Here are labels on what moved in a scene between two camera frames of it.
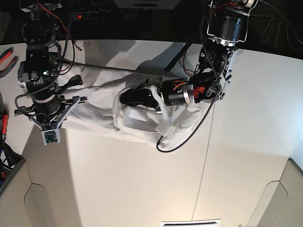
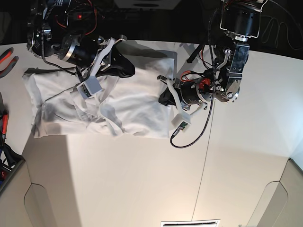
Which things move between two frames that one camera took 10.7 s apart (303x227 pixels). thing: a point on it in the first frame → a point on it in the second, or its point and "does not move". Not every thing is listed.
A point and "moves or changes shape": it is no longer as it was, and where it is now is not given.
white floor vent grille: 215,222 does not move
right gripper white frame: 143,96 → 166,98
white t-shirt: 93,100 moves or changes shape
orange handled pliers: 3,56 does not move
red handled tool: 5,116 does not move
